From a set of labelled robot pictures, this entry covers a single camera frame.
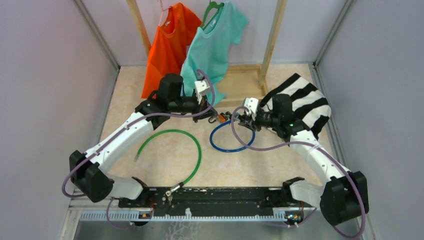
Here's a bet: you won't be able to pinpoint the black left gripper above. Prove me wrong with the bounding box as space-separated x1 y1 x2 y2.
169 92 218 123

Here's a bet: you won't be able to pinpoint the black-headed padlock keys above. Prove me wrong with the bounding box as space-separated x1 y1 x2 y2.
224 111 232 122

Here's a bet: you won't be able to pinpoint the orange black padlock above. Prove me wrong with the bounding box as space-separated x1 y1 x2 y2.
216 113 228 123

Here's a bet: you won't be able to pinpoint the blue cable lock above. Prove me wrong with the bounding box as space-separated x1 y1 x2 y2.
209 120 247 154

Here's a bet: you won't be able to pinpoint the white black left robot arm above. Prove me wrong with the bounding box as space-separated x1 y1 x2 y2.
61 69 216 207

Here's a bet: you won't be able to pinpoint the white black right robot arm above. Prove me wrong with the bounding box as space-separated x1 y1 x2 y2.
232 94 369 226

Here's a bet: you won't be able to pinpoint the wooden clothes rack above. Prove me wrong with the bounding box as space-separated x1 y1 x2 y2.
128 0 287 107

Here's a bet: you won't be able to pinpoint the teal t-shirt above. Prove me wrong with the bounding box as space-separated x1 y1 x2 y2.
180 1 249 105

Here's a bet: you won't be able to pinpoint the orange t-shirt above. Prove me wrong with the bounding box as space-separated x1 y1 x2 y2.
141 2 201 99

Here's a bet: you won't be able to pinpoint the black white striped cloth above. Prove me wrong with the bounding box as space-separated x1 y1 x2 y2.
259 73 332 139

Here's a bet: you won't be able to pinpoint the pink clothes hanger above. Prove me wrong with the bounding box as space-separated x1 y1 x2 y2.
158 0 170 26

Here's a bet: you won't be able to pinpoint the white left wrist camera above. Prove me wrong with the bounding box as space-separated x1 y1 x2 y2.
194 80 211 98

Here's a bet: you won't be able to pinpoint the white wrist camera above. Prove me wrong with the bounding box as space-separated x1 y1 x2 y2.
243 97 259 120
194 80 211 98

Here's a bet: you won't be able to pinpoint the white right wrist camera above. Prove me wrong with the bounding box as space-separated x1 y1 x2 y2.
243 97 259 120

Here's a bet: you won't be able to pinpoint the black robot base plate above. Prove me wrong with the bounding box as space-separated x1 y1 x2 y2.
118 187 308 217

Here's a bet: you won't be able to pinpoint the green cable lock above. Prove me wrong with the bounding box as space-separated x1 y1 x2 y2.
133 129 203 197

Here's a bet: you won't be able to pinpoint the white slotted cable duct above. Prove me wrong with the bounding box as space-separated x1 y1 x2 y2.
79 208 300 222

